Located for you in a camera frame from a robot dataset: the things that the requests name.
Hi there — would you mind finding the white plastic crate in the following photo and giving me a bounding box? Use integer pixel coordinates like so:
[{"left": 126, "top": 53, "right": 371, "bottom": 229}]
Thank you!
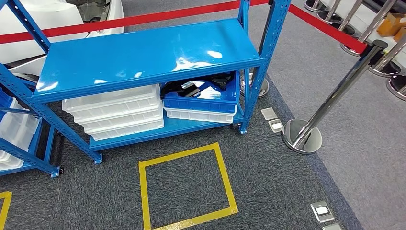
[
  {"left": 0, "top": 98, "right": 40, "bottom": 153},
  {"left": 0, "top": 149, "right": 24, "bottom": 172},
  {"left": 62, "top": 84, "right": 161, "bottom": 121},
  {"left": 80, "top": 111, "right": 165, "bottom": 135},
  {"left": 164, "top": 106, "right": 238, "bottom": 125},
  {"left": 90, "top": 119, "right": 165, "bottom": 141},
  {"left": 73, "top": 103, "right": 163, "bottom": 126}
]

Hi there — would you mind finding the blue metal shelf rack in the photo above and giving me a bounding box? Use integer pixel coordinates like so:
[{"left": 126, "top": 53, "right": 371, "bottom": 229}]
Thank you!
[
  {"left": 0, "top": 63, "right": 65, "bottom": 178},
  {"left": 0, "top": 0, "right": 293, "bottom": 165}
]

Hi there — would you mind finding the chrome stanchion post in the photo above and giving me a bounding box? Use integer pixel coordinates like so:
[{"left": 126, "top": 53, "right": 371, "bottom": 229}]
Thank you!
[
  {"left": 282, "top": 39, "right": 389, "bottom": 155},
  {"left": 240, "top": 0, "right": 276, "bottom": 99},
  {"left": 304, "top": 0, "right": 329, "bottom": 13},
  {"left": 317, "top": 0, "right": 344, "bottom": 24},
  {"left": 386, "top": 74, "right": 406, "bottom": 102},
  {"left": 368, "top": 36, "right": 406, "bottom": 78},
  {"left": 340, "top": 0, "right": 399, "bottom": 58},
  {"left": 329, "top": 0, "right": 365, "bottom": 36}
]

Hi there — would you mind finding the black trim strip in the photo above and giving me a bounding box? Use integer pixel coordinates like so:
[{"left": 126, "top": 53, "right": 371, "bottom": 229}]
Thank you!
[{"left": 160, "top": 73, "right": 234, "bottom": 99}]

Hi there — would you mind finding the white car body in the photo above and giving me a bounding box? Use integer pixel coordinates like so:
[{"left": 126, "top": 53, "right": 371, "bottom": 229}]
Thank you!
[{"left": 0, "top": 0, "right": 124, "bottom": 79}]

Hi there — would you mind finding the orange cardboard box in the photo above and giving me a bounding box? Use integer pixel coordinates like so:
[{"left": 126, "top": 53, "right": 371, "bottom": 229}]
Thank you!
[
  {"left": 376, "top": 12, "right": 406, "bottom": 37},
  {"left": 393, "top": 27, "right": 406, "bottom": 43}
]

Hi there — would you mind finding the blue plastic crate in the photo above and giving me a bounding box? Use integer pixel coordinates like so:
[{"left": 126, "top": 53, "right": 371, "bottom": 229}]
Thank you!
[
  {"left": 162, "top": 71, "right": 241, "bottom": 114},
  {"left": 0, "top": 89, "right": 15, "bottom": 110}
]

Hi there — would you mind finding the red barrier belt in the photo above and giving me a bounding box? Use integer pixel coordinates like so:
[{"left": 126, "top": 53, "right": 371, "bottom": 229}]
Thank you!
[{"left": 0, "top": 0, "right": 369, "bottom": 55}]

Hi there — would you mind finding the clear plastic bag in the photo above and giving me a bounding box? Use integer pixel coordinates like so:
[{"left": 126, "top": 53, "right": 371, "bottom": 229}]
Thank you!
[{"left": 187, "top": 80, "right": 223, "bottom": 100}]

